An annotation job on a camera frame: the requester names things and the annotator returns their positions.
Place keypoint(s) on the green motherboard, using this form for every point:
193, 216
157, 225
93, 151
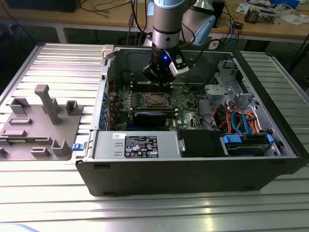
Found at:
186, 113

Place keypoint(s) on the black desktop device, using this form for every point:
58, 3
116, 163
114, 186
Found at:
220, 9

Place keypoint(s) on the white papers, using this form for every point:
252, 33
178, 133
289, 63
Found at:
294, 19

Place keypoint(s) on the silver CPU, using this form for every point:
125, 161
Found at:
157, 99

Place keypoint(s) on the black graphics card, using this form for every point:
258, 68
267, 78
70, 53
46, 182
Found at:
149, 118

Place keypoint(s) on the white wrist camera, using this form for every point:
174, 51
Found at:
179, 71

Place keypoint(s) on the white label sheet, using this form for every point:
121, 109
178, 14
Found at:
214, 44

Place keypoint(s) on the black PC case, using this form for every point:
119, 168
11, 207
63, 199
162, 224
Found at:
169, 176

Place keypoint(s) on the black drive bay cover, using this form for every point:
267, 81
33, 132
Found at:
200, 142

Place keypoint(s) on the pale blue object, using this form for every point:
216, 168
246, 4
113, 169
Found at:
14, 228

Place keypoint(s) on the small black adapter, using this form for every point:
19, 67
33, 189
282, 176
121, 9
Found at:
238, 25

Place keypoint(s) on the grey component box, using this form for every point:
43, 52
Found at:
268, 17

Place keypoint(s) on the blue card retention clips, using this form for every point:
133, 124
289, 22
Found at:
104, 113

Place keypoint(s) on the dark box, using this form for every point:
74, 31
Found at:
41, 4

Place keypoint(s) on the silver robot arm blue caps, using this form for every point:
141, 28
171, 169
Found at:
166, 19

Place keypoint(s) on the grey metal drive cage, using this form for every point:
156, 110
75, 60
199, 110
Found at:
217, 90

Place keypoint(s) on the grey parts rack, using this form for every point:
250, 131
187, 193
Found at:
33, 135

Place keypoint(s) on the hard disk in blue carrier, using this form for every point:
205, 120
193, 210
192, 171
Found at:
231, 139

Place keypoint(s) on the grey power supply with label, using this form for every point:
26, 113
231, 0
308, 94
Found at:
108, 145

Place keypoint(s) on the wooden desk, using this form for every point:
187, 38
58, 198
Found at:
96, 18

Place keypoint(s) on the grey plastic case latch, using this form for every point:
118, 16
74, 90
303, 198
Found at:
107, 50

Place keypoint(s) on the black RAM slot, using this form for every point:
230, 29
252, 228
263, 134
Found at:
142, 88
140, 84

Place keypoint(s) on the copper heatsink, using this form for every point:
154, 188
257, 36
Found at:
252, 15

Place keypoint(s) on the blue case latch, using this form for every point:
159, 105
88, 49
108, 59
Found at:
77, 147

